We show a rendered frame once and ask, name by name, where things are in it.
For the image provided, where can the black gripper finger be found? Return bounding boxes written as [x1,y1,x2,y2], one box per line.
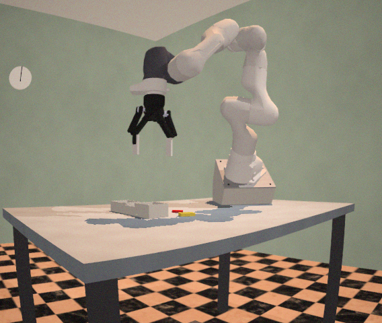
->
[157,110,177,156]
[128,106,156,155]

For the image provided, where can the yellow-orange flat square block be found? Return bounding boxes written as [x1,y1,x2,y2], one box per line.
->
[178,212,195,217]

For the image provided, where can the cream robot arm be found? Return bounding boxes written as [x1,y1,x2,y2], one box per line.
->
[130,19,278,184]

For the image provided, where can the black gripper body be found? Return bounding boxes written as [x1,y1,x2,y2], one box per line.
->
[143,94,165,122]

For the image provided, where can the grey rack of three bins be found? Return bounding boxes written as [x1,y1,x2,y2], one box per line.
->
[110,200,169,219]

